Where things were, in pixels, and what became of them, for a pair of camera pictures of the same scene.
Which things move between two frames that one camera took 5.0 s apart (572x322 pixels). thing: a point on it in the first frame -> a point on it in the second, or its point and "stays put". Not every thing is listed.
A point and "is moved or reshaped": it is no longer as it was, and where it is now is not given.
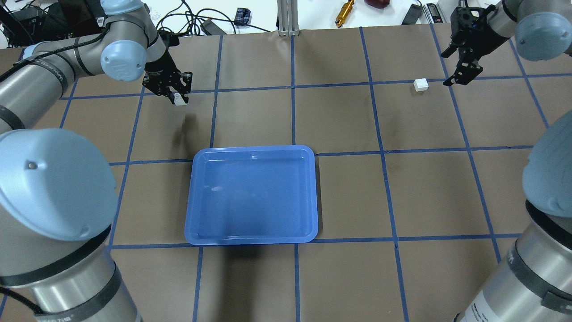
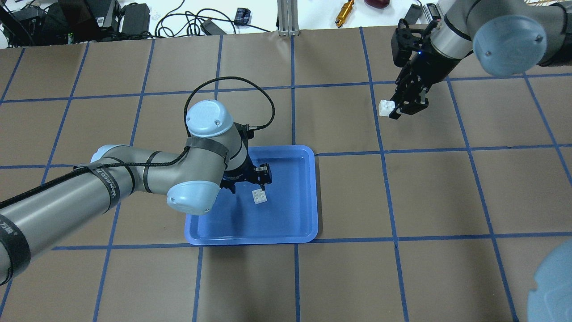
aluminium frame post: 288,16 stays put
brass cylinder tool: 344,13 stays put
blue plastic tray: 252,194 stays put
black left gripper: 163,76 -> 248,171
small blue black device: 242,17 stays put
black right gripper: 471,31 -> 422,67
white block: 178,100 -> 259,196
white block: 421,84 is moved or reshaped
